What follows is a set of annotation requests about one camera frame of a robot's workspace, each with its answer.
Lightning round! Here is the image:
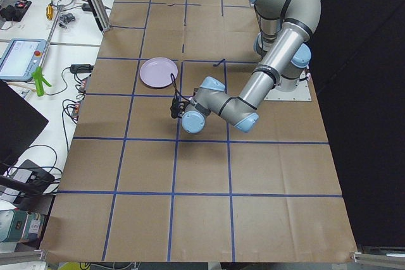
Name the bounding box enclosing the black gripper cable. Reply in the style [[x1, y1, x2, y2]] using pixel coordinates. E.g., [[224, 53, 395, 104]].
[[169, 72, 190, 104]]

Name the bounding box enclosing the brown paper table cover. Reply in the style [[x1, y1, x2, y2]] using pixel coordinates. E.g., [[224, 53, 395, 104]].
[[41, 0, 356, 263]]

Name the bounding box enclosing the blue teach pendant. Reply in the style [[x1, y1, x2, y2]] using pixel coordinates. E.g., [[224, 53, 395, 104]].
[[1, 39, 46, 82]]

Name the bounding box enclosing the black power brick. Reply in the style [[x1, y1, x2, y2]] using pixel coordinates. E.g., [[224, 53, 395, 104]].
[[69, 64, 94, 74]]

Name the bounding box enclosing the lavender round plate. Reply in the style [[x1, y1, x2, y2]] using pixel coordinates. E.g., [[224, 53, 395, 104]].
[[140, 57, 178, 88]]

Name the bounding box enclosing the black cables bundle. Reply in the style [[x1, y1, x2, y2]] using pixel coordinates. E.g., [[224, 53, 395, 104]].
[[59, 70, 92, 138]]

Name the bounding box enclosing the black monitor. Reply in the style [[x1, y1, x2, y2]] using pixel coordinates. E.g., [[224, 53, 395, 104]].
[[1, 82, 48, 174]]

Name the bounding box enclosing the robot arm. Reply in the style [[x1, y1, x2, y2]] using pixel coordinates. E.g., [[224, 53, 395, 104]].
[[180, 0, 321, 134]]

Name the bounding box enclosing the green plastic clamp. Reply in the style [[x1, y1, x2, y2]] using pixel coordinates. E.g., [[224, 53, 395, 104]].
[[32, 66, 52, 97]]

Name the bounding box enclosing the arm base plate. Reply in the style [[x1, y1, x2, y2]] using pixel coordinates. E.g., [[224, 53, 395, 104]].
[[264, 70, 312, 102]]

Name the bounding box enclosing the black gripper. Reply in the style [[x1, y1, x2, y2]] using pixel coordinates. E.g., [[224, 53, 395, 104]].
[[170, 98, 189, 119]]

